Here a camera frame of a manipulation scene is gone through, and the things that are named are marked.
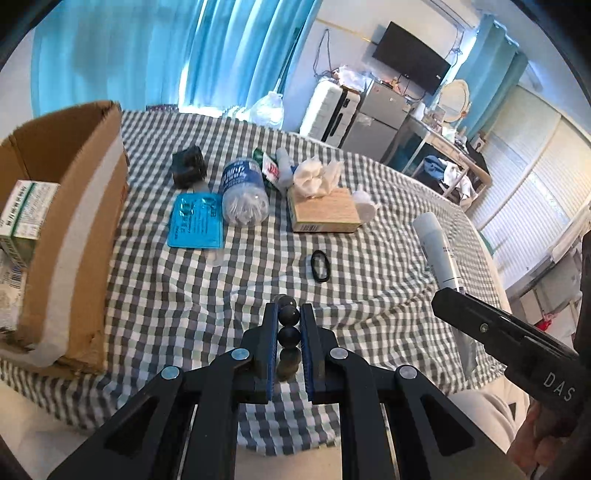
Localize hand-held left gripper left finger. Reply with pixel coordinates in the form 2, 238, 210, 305
46, 302, 280, 480

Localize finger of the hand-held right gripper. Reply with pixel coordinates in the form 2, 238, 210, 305
431, 286, 513, 358

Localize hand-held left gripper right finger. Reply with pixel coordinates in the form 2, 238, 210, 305
300, 302, 527, 480

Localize black bead bracelet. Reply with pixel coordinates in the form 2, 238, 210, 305
273, 294, 302, 381

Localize long white tube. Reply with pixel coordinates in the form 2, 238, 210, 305
412, 212, 482, 377

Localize blue foil packet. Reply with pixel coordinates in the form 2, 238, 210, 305
167, 191, 225, 250

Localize cotton swab jar blue label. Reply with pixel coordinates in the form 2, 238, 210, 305
221, 157, 270, 227

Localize white tissue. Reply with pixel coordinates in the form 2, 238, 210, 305
292, 156, 343, 198

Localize small white bottle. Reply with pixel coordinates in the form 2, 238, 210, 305
276, 148, 296, 191

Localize small black box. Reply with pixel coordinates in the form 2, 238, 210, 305
171, 146, 207, 189

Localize brown cardboard box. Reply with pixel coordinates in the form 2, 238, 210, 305
0, 100, 131, 380

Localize person's right hand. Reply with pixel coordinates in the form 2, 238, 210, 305
508, 399, 575, 474

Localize person's beige trousers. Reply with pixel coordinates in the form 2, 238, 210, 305
445, 387, 532, 467

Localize grey white checked tablecloth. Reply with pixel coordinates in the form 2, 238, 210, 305
0, 108, 513, 448

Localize white window blind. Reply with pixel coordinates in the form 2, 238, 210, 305
466, 88, 591, 282

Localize wood pattern tissue box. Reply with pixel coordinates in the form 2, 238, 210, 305
287, 186, 363, 233

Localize wooden side desk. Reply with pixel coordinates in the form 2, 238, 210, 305
383, 115, 491, 197

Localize red white sachet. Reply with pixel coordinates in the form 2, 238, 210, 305
261, 157, 281, 188

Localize grey mini fridge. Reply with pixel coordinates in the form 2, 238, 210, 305
342, 80, 413, 162

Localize oval white mirror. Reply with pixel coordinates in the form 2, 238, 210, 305
436, 79, 470, 124

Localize white suitcase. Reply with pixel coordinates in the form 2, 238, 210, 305
300, 78, 362, 144

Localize clear plastic water bottle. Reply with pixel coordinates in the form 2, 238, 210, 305
249, 91, 285, 126

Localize narrow blue curtain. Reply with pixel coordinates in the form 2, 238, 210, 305
455, 14, 529, 139

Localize green white medicine box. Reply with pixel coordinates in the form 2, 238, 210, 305
0, 180, 62, 259

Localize wide blue curtain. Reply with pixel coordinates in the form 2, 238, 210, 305
30, 0, 324, 121

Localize black hair tie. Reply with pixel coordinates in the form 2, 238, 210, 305
310, 250, 330, 282

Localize black wall television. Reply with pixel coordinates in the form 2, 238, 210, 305
372, 21, 452, 95

